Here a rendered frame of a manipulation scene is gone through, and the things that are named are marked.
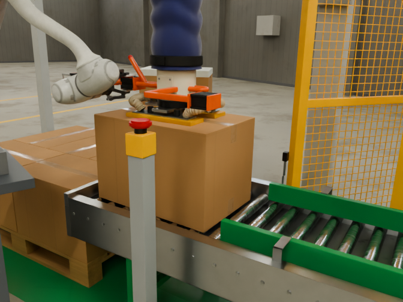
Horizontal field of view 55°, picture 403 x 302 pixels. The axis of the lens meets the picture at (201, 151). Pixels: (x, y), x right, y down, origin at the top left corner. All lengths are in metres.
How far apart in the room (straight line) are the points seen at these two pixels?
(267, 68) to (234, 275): 10.84
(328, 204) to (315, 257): 0.47
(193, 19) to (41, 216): 1.36
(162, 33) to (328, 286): 1.09
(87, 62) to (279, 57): 10.39
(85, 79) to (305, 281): 1.02
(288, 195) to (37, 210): 1.36
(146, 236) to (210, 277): 0.30
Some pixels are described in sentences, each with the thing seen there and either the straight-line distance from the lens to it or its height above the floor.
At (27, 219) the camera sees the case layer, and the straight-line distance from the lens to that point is 2.45.
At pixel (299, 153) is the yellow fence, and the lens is 1.94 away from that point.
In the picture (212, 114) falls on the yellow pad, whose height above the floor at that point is 0.96.
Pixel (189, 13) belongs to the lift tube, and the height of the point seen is 1.37.
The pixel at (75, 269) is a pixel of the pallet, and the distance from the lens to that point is 2.25.
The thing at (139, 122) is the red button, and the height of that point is 1.04.
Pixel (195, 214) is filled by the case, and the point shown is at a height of 0.62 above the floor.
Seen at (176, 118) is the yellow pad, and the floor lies 0.97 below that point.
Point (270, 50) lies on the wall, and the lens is 11.91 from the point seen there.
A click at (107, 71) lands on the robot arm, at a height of 1.16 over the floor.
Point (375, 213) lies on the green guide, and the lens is 1.73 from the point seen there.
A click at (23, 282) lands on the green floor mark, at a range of 2.38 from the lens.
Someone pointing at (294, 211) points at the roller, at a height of 0.55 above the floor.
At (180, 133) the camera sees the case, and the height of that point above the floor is 0.93.
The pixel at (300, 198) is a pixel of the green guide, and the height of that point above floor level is 0.60.
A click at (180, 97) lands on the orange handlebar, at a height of 1.08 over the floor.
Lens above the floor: 1.28
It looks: 16 degrees down
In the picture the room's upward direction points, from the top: 1 degrees clockwise
